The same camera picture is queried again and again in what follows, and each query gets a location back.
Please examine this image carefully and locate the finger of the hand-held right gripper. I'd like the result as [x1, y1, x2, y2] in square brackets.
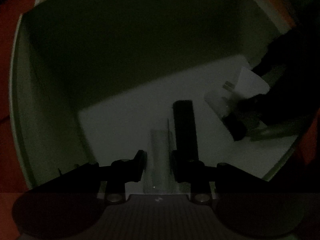
[239, 94, 266, 117]
[251, 52, 276, 77]

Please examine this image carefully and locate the black remote control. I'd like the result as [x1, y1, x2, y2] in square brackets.
[172, 100, 200, 162]

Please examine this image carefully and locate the white remote control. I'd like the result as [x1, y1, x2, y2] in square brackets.
[204, 65, 272, 120]

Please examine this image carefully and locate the clear plastic case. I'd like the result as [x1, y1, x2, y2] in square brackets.
[143, 127, 176, 194]

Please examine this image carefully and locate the white storage box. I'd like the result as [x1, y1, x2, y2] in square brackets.
[9, 0, 304, 195]

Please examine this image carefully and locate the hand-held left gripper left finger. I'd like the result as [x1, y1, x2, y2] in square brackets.
[32, 149, 147, 203]

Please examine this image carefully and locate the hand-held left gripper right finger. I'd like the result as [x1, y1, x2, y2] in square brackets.
[172, 150, 276, 203]

